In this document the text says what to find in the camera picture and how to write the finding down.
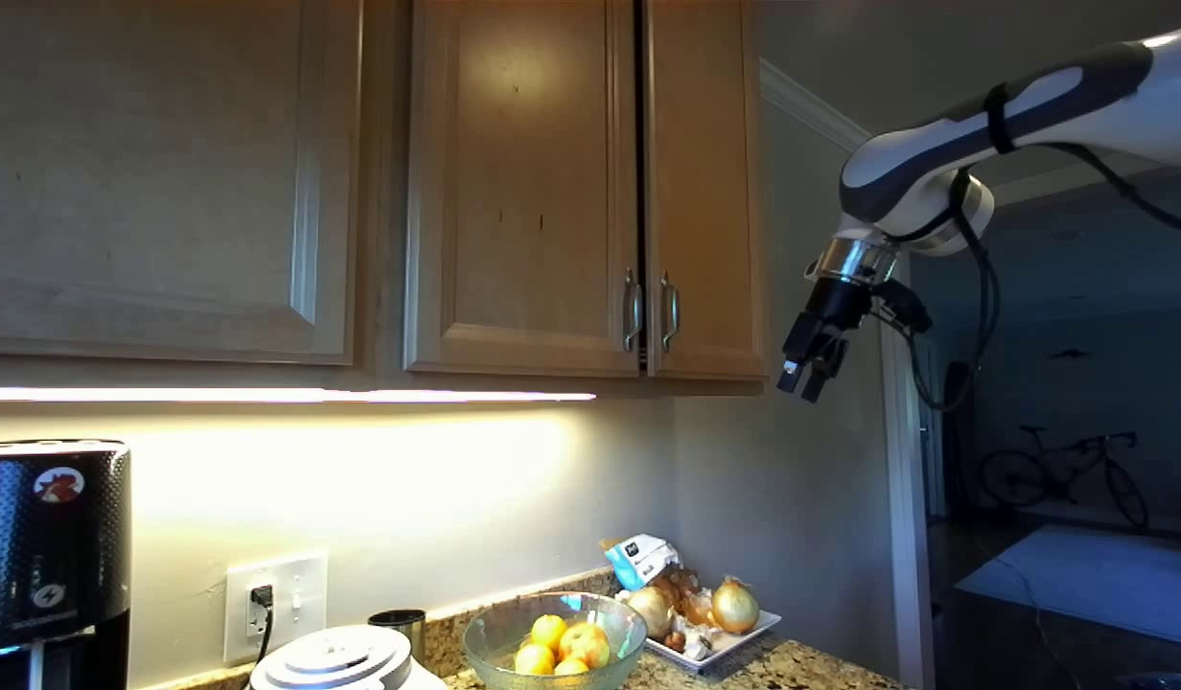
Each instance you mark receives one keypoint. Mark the pale flat table surface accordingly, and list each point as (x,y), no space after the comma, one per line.
(1089,579)

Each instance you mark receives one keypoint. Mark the under-cabinet light strip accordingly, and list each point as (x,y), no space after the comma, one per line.
(285,397)

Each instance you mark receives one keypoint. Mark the white garlic bulb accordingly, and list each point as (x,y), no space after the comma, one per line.
(695,646)

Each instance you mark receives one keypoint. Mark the metal cup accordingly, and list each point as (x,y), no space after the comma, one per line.
(399,625)

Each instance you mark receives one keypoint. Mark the white tray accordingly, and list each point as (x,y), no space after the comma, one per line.
(745,636)

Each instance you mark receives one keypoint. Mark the wooden cupboard door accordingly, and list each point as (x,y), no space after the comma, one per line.
(519,194)
(708,194)

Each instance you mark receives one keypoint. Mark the black coffee maker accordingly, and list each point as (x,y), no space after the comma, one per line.
(48,549)

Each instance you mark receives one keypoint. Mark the brown onion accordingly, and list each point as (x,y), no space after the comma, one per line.
(649,609)
(739,605)

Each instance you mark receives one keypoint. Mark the wooden cabinet door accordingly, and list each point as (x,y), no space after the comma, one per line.
(144,167)

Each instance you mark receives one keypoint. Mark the clear glass bowl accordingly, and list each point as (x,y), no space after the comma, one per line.
(489,646)

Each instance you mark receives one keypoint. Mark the white wall outlet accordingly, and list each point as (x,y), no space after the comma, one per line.
(296,600)

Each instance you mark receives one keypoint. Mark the dark bicycle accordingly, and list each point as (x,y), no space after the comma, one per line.
(1063,473)

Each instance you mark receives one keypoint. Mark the white door frame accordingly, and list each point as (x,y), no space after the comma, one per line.
(911,539)

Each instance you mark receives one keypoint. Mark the yellow lemon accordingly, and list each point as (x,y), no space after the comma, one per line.
(544,628)
(529,662)
(572,669)
(589,646)

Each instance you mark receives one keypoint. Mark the blue white food package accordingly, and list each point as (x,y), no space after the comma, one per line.
(636,562)

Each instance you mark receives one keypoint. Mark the wooden cupboard carcass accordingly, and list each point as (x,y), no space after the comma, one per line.
(386,194)

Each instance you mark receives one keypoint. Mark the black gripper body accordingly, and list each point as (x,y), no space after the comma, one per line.
(828,326)

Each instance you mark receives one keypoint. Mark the black power plug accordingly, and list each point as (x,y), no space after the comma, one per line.
(263,597)

